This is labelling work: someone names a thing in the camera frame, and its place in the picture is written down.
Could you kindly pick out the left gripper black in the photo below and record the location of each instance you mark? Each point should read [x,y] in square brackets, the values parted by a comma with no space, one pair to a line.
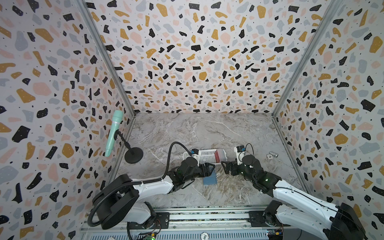
[203,167]

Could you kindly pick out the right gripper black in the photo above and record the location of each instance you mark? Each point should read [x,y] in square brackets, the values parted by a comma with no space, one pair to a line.
[232,168]

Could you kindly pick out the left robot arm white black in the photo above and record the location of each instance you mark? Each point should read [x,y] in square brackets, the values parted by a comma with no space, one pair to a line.
[124,198]

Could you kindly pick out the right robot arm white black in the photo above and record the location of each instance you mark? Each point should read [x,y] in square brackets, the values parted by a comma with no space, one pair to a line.
[296,208]

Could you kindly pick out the stack of red cards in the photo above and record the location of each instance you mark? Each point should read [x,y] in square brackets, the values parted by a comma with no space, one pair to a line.
[220,155]

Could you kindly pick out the white plastic mesh basket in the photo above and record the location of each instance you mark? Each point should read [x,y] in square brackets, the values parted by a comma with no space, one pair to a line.
[205,156]

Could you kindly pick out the small silver metal object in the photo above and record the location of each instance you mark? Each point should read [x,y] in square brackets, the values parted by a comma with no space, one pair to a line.
[272,155]

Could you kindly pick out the black microphone stand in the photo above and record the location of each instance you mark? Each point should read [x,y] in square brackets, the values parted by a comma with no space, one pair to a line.
[132,155]

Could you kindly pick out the mint green microphone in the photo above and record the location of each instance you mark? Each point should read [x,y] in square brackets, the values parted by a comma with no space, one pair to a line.
[116,121]

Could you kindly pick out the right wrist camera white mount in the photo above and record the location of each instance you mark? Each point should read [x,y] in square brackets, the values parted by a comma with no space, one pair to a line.
[240,152]

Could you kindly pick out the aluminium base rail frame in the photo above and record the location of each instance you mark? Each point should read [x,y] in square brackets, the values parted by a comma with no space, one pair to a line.
[214,223]

